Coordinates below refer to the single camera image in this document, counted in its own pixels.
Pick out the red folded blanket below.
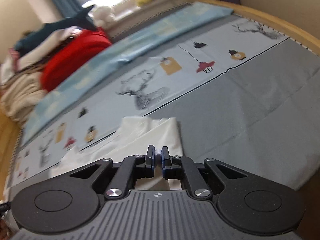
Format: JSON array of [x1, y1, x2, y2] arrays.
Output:
[[40, 28, 112, 92]]

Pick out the dark teal shark plush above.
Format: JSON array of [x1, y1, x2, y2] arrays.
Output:
[[14, 5, 96, 56]]

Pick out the wooden bed frame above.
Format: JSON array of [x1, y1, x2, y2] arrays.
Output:
[[1, 0, 319, 194]]

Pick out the white pink folded clothes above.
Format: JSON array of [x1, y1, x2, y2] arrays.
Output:
[[1, 48, 20, 86]]

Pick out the grey printed bed cover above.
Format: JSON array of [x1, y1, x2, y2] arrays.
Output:
[[9, 14, 319, 193]]

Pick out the dark patterned folded cloth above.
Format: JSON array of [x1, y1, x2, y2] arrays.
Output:
[[14, 35, 78, 74]]

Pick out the white pillow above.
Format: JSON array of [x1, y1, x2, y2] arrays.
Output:
[[18, 27, 82, 68]]

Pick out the cream folded blanket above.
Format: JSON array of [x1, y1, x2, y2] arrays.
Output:
[[1, 72, 47, 125]]

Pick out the white plush toy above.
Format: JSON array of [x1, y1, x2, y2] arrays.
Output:
[[92, 6, 116, 29]]

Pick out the white small garment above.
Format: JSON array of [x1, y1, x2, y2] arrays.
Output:
[[49, 116, 183, 178]]

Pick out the light blue patterned sheet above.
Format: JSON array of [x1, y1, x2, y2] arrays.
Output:
[[22, 2, 233, 144]]

